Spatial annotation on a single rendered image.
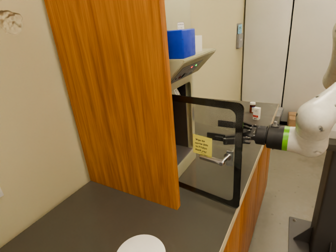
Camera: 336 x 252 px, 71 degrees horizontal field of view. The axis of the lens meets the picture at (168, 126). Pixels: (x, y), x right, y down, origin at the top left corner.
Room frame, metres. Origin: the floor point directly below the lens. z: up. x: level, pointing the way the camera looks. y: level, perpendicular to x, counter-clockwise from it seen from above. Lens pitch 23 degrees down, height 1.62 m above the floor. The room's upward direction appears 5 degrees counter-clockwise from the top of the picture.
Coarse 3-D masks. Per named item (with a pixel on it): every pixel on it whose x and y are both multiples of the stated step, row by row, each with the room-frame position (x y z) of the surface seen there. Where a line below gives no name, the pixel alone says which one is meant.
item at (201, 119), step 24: (192, 120) 0.75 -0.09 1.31; (216, 120) 0.69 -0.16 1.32; (240, 120) 0.64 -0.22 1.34; (192, 144) 0.76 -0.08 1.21; (216, 144) 0.69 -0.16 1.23; (240, 144) 0.64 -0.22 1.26; (192, 168) 0.76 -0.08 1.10; (216, 168) 0.69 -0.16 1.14; (240, 168) 0.64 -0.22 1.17; (216, 192) 0.69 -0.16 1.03
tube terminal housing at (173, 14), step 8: (168, 0) 0.95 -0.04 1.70; (176, 0) 1.01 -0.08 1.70; (184, 0) 1.07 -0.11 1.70; (168, 8) 0.95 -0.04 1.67; (176, 8) 1.00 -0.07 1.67; (184, 8) 1.06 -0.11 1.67; (168, 16) 0.95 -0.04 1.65; (176, 16) 1.00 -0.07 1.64; (184, 16) 1.06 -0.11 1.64; (168, 24) 0.94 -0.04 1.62; (176, 24) 1.00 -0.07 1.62; (184, 24) 1.06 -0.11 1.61; (184, 80) 1.03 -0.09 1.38; (192, 80) 1.11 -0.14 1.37; (192, 88) 1.10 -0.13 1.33; (192, 96) 1.10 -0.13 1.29
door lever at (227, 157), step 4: (200, 156) 0.68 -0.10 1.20; (204, 156) 0.67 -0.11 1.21; (208, 156) 0.67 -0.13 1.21; (224, 156) 0.67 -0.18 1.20; (228, 156) 0.66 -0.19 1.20; (208, 160) 0.66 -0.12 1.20; (212, 160) 0.65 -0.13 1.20; (216, 160) 0.64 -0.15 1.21; (220, 160) 0.64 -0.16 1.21; (224, 160) 0.64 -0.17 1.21; (220, 164) 0.63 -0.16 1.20
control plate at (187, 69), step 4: (200, 60) 0.96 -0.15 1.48; (192, 64) 0.90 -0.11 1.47; (184, 68) 0.85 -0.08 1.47; (188, 68) 0.90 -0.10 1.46; (192, 68) 0.96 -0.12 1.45; (180, 72) 0.85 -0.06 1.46; (184, 72) 0.90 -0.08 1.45; (176, 76) 0.85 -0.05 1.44; (184, 76) 0.96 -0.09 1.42; (172, 80) 0.85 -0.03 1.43; (176, 80) 0.90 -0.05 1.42
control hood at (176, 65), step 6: (204, 48) 1.07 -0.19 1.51; (210, 48) 1.04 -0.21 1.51; (198, 54) 0.89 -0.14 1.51; (204, 54) 0.94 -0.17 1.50; (210, 54) 1.03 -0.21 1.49; (174, 60) 0.80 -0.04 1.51; (180, 60) 0.79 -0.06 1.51; (186, 60) 0.80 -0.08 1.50; (192, 60) 0.85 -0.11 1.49; (198, 60) 0.93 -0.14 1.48; (204, 60) 1.03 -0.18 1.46; (174, 66) 0.80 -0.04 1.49; (180, 66) 0.79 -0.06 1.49; (198, 66) 1.03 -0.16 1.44; (174, 72) 0.80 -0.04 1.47; (192, 72) 1.03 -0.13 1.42
